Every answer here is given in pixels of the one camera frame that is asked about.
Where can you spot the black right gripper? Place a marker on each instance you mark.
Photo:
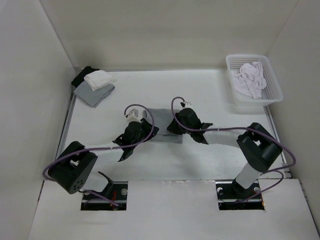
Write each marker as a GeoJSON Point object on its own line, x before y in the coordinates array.
{"type": "Point", "coordinates": [172, 127]}

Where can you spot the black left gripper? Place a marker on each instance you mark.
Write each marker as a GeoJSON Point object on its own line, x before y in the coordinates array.
{"type": "Point", "coordinates": [148, 128]}

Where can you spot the grey tank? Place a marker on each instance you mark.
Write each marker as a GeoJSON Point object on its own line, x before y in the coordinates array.
{"type": "Point", "coordinates": [162, 119]}
{"type": "Point", "coordinates": [90, 97]}

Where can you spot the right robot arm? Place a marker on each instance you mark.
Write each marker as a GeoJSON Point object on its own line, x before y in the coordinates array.
{"type": "Point", "coordinates": [259, 148]}

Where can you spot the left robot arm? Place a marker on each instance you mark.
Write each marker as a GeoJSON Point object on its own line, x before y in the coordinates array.
{"type": "Point", "coordinates": [73, 168]}

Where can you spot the folded white tank top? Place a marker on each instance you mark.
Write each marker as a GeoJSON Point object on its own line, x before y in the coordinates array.
{"type": "Point", "coordinates": [99, 79]}

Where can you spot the folded grey tank top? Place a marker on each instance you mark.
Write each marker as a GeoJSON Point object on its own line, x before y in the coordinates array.
{"type": "Point", "coordinates": [90, 97]}

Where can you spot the folded black tank top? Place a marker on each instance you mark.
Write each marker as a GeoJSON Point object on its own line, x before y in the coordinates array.
{"type": "Point", "coordinates": [80, 77]}

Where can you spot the white tank top in basket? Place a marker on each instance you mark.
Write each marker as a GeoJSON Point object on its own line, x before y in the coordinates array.
{"type": "Point", "coordinates": [250, 80]}

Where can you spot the white plastic basket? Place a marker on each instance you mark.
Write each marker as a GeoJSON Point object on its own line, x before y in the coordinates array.
{"type": "Point", "coordinates": [271, 94]}

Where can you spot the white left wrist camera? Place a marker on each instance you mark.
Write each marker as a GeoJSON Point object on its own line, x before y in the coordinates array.
{"type": "Point", "coordinates": [132, 116]}

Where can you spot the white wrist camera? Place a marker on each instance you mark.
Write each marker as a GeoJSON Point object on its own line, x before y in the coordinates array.
{"type": "Point", "coordinates": [132, 116]}
{"type": "Point", "coordinates": [185, 104]}

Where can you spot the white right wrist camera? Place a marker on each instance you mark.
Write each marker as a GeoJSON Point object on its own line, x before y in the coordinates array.
{"type": "Point", "coordinates": [185, 104]}

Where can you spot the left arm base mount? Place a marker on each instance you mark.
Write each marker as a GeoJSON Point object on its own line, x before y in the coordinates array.
{"type": "Point", "coordinates": [116, 191]}

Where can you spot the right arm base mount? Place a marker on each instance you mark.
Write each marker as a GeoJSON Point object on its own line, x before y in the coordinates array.
{"type": "Point", "coordinates": [231, 198]}

